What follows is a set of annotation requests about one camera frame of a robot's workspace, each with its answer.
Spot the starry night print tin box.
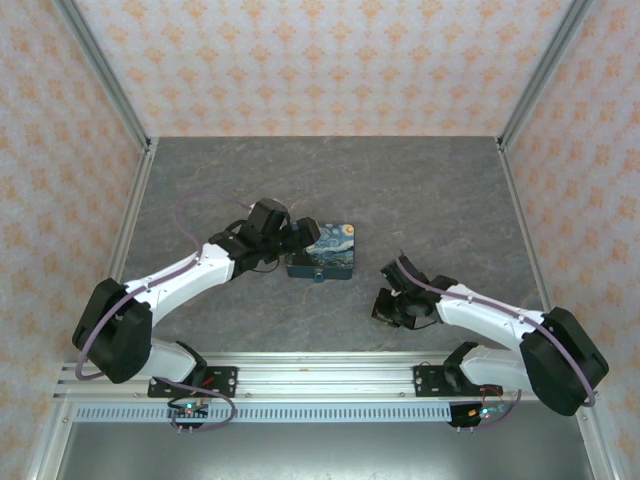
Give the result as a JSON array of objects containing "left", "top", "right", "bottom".
[{"left": 284, "top": 222, "right": 359, "bottom": 284}]

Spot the right controller board with leds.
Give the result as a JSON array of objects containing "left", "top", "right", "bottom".
[{"left": 449, "top": 402, "right": 511, "bottom": 429}]

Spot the controller board with leds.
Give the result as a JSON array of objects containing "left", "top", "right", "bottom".
[
  {"left": 167, "top": 399, "right": 211, "bottom": 426},
  {"left": 449, "top": 402, "right": 511, "bottom": 429}
]

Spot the grey metal panel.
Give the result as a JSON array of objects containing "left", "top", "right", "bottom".
[{"left": 49, "top": 422, "right": 591, "bottom": 480}]

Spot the left controller board with leds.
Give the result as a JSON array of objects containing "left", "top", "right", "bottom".
[{"left": 167, "top": 399, "right": 211, "bottom": 426}]

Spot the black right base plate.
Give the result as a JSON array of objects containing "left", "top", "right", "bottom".
[{"left": 413, "top": 364, "right": 501, "bottom": 399}]

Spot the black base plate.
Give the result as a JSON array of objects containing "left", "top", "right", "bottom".
[
  {"left": 413, "top": 364, "right": 501, "bottom": 399},
  {"left": 147, "top": 366, "right": 239, "bottom": 399}
]

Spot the aluminium cross rail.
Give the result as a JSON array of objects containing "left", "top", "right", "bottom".
[{"left": 53, "top": 351, "right": 601, "bottom": 402}]

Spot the grey slotted cable duct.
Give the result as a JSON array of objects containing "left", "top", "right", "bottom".
[{"left": 74, "top": 405, "right": 454, "bottom": 422}]

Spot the aluminium table edge rail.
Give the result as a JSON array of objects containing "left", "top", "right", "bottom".
[
  {"left": 107, "top": 138, "right": 160, "bottom": 296},
  {"left": 496, "top": 138, "right": 556, "bottom": 314}
]

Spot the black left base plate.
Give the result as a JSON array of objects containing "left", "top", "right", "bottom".
[{"left": 147, "top": 366, "right": 239, "bottom": 399}]

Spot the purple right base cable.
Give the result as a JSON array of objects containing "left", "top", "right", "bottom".
[{"left": 457, "top": 387, "right": 525, "bottom": 432}]

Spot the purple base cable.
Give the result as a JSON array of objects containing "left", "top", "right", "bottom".
[
  {"left": 457, "top": 387, "right": 525, "bottom": 432},
  {"left": 157, "top": 375, "right": 237, "bottom": 432}
]

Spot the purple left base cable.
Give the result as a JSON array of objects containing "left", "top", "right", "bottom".
[{"left": 157, "top": 375, "right": 237, "bottom": 432}]

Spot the aluminium upright frame post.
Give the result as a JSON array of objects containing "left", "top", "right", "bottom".
[
  {"left": 498, "top": 0, "right": 596, "bottom": 151},
  {"left": 52, "top": 0, "right": 154, "bottom": 151}
]

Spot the aluminium lower frame post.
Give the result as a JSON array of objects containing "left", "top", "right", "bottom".
[
  {"left": 574, "top": 399, "right": 619, "bottom": 480},
  {"left": 24, "top": 399, "right": 76, "bottom": 480}
]

